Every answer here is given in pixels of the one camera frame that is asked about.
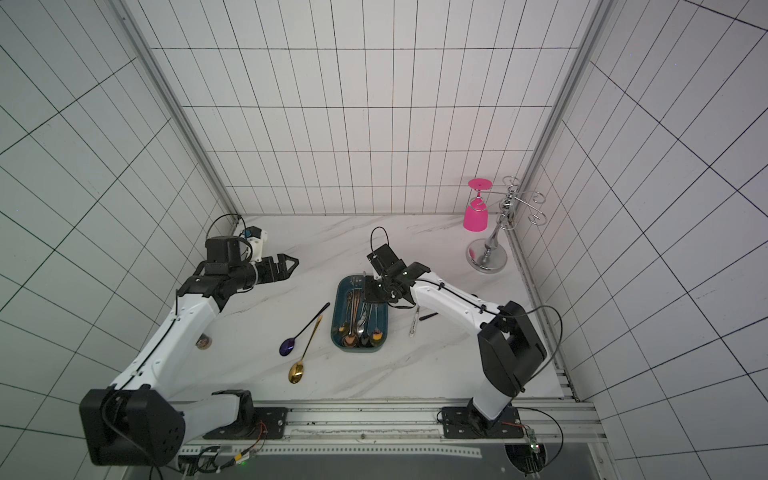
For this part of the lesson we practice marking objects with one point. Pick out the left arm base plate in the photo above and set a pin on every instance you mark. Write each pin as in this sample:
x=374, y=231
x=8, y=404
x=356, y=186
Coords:
x=266, y=423

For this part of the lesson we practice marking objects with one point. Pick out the pink upside-down wine glass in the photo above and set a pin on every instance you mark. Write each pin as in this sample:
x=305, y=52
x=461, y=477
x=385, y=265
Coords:
x=476, y=216

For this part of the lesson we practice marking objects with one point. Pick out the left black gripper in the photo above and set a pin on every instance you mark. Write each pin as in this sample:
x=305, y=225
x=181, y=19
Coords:
x=283, y=274

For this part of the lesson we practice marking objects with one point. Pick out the long gold spoon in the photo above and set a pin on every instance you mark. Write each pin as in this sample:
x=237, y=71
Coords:
x=297, y=370

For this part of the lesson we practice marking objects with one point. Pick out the silver spoon clear handle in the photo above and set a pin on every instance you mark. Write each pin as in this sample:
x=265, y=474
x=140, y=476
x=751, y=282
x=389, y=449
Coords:
x=414, y=322

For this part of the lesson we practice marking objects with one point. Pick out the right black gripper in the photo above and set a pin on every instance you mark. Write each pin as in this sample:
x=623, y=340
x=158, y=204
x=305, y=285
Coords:
x=389, y=282

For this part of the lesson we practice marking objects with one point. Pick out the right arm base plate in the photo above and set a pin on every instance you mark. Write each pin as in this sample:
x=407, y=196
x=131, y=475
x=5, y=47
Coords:
x=467, y=423

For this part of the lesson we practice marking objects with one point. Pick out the chrome wine glass rack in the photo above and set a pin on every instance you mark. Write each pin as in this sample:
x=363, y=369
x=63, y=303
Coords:
x=486, y=255

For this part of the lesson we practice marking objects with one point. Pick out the aluminium mounting rail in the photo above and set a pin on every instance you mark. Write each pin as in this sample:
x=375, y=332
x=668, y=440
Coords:
x=399, y=426

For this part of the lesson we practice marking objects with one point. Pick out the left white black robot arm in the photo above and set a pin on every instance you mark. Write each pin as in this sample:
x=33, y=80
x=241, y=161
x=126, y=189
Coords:
x=133, y=421

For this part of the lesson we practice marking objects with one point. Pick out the teal plastic storage box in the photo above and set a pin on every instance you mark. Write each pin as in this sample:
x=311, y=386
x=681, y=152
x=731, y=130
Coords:
x=355, y=282

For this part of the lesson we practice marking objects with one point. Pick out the purple bowl dark spoon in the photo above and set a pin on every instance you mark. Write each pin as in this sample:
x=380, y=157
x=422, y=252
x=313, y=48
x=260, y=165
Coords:
x=288, y=345

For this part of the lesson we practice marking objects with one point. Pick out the short gold spoon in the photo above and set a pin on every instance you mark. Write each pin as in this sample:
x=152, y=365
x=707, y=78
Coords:
x=348, y=314

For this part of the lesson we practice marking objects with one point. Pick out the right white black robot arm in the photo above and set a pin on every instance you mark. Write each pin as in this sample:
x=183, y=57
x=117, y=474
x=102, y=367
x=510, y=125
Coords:
x=510, y=348

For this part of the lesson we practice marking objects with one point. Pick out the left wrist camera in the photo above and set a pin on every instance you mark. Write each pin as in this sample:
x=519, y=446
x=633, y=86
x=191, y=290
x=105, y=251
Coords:
x=256, y=237

